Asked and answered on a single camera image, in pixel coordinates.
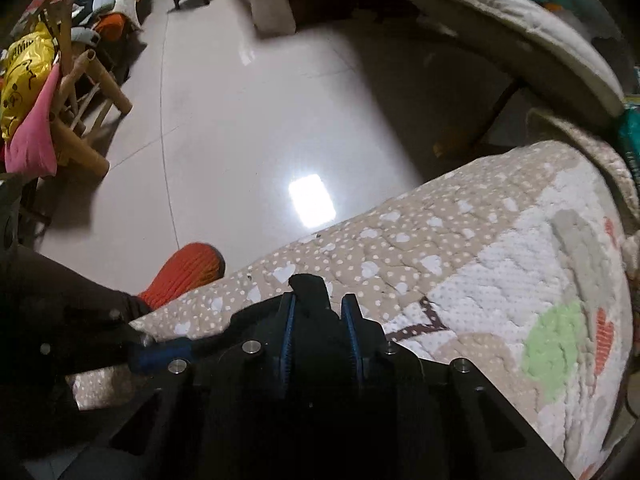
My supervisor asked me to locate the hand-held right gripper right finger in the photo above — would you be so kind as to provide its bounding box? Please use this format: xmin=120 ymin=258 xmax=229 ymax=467
xmin=320 ymin=294 xmax=576 ymax=480

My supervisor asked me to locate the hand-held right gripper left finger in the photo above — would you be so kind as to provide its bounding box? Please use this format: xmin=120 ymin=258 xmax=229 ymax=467
xmin=60 ymin=292 xmax=321 ymax=480

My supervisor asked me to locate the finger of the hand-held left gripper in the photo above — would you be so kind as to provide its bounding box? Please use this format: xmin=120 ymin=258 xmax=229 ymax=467
xmin=30 ymin=307 xmax=193 ymax=376

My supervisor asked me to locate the orange knitted slipper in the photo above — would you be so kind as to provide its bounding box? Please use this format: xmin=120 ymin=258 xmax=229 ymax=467
xmin=137 ymin=242 xmax=227 ymax=311

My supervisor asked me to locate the heart-print quilt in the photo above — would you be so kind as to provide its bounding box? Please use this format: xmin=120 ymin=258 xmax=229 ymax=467
xmin=65 ymin=140 xmax=633 ymax=480

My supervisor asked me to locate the pink cloth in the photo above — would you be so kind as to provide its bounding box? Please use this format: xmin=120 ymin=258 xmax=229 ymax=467
xmin=5 ymin=67 xmax=61 ymax=177

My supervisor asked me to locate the light wooden chair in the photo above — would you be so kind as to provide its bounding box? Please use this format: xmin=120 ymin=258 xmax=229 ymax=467
xmin=30 ymin=0 xmax=133 ymax=178

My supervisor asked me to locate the yellow printed plastic bag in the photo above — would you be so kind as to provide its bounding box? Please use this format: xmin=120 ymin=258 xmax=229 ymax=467
xmin=0 ymin=25 xmax=61 ymax=142

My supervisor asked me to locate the pile of clothes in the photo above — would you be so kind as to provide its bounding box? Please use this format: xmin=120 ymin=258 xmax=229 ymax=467
xmin=15 ymin=0 xmax=153 ymax=46

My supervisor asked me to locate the beige padded mat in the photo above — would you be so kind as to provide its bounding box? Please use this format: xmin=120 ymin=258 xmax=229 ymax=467
xmin=365 ymin=0 xmax=626 ymax=116

